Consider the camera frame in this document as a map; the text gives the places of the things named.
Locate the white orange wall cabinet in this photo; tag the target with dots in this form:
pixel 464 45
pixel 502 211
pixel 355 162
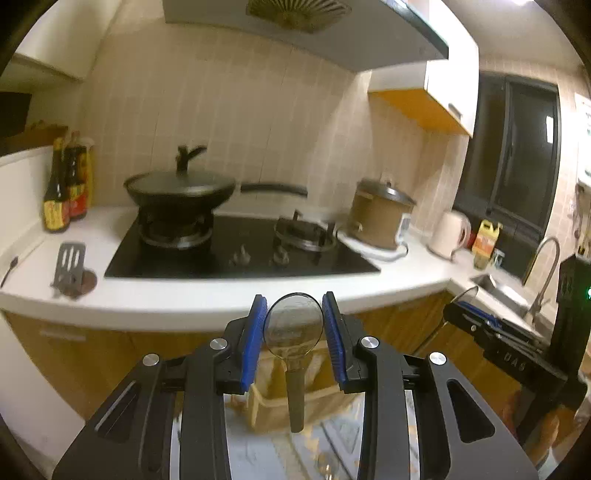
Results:
pixel 440 95

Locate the light blue patterned tablecloth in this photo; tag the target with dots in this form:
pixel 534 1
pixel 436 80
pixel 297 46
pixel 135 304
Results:
pixel 286 455

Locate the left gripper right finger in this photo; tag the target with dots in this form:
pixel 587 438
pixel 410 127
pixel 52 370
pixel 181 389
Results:
pixel 460 436

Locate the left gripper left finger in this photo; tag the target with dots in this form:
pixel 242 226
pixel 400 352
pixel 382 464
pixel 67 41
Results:
pixel 129 435

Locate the dark soy sauce bottle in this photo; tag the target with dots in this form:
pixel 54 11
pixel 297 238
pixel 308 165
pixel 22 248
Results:
pixel 56 215

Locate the black wok with lid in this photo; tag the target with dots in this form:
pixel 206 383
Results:
pixel 183 192

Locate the grey range hood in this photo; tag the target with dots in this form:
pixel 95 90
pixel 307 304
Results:
pixel 356 35

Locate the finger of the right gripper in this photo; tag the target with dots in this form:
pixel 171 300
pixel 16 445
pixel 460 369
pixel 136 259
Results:
pixel 471 319

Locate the dark sauce bottle red label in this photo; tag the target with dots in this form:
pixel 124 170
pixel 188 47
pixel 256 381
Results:
pixel 75 158

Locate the brown rice cooker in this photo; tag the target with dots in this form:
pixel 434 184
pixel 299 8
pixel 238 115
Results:
pixel 380 214

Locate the black gas stove top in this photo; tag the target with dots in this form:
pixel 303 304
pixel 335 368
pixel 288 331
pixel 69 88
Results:
pixel 242 248

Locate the person's right hand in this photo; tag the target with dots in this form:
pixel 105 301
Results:
pixel 555 434

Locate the small black spoon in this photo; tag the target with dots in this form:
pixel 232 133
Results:
pixel 12 265

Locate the dark window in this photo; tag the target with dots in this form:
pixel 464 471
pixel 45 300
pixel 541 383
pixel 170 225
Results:
pixel 511 169

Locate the metal slotted spatula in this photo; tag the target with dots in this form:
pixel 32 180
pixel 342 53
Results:
pixel 69 269

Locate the yellow plastic utensil basket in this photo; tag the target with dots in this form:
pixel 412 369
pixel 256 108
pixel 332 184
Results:
pixel 266 408

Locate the pink electric kettle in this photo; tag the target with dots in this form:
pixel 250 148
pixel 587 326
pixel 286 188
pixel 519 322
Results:
pixel 450 235

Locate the yellow bottle behind sauces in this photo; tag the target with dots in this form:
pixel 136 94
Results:
pixel 90 160

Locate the yellow oil bottle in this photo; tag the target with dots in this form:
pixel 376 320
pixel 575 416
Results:
pixel 485 242

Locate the clear plastic spoon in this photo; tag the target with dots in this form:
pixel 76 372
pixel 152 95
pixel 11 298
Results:
pixel 327 465
pixel 292 329

